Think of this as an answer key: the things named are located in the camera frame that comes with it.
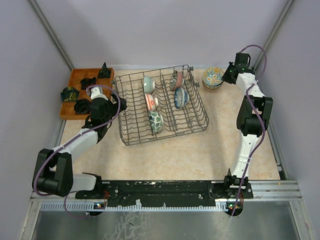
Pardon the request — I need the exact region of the yellow blue patterned bowl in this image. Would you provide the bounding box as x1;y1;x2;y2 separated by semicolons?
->
202;67;224;86

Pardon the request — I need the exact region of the cream leaf patterned bowl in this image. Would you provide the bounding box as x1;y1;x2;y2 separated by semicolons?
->
203;85;222;90

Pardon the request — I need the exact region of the blue lattice patterned bowl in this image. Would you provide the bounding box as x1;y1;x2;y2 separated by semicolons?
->
203;83;223;90

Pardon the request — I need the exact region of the orange white patterned bowl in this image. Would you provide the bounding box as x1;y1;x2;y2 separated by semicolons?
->
144;93;159;112

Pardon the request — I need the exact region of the green leaf patterned bowl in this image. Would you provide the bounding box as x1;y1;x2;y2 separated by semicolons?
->
148;111;164;133

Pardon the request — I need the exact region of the grey wire dish rack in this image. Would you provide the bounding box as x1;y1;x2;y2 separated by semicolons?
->
114;64;209;146

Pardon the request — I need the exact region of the pink patterned bowl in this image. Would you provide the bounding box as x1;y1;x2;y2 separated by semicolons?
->
169;70;185;91

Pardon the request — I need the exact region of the blue white floral bowl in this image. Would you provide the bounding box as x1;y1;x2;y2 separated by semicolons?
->
174;87;190;109

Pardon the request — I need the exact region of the dark speckled bowl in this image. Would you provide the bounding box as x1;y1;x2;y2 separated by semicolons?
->
203;87;221;93

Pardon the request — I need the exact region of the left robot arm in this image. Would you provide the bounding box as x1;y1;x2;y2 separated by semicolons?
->
32;84;127;199

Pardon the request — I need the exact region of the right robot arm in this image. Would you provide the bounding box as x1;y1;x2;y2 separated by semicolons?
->
222;52;273;198

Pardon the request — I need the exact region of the wooden compartment tray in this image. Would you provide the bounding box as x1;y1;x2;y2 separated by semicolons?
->
59;67;115;121

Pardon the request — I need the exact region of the pale green grid bowl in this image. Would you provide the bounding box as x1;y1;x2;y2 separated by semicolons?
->
143;75;156;94

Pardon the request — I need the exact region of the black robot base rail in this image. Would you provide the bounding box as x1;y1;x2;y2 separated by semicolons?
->
75;180;253;215

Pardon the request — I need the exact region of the aluminium frame rail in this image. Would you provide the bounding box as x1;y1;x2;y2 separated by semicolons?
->
250;180;302;201

